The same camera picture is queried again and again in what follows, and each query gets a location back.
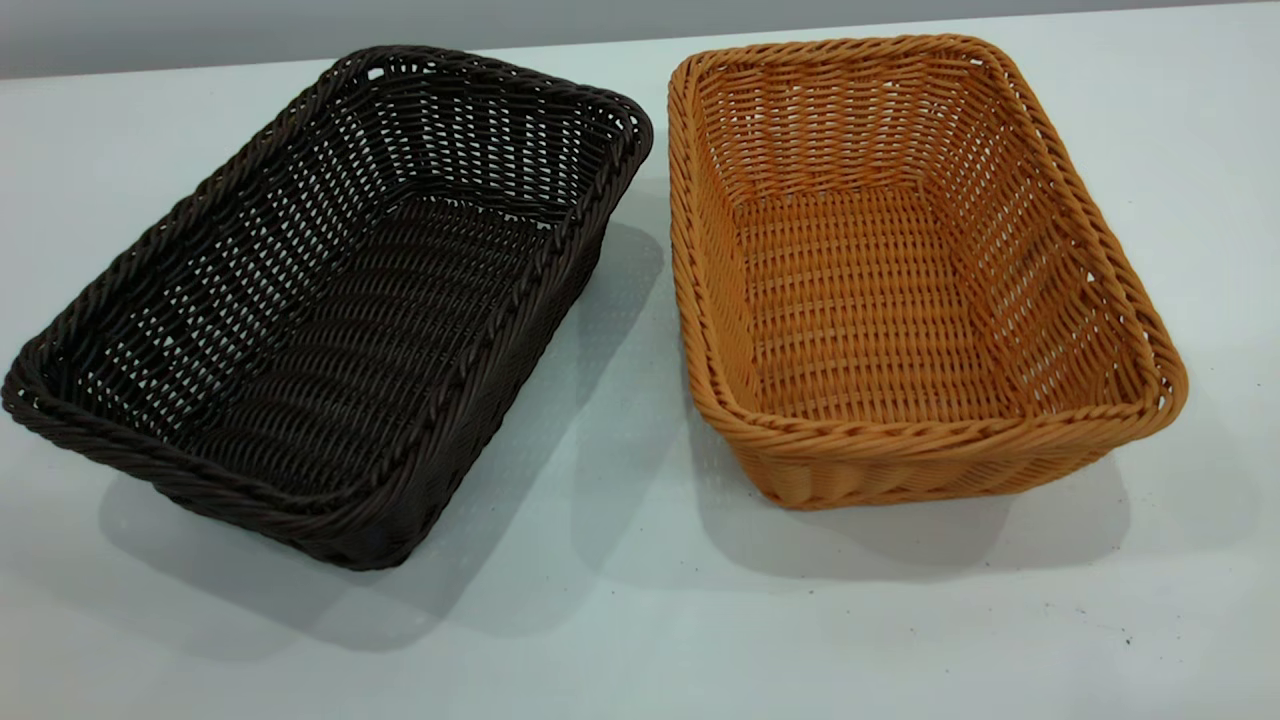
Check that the orange woven basket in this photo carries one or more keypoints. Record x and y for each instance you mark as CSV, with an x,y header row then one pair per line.
x,y
870,320

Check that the black woven basket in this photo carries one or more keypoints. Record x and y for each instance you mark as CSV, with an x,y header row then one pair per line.
x,y
330,330

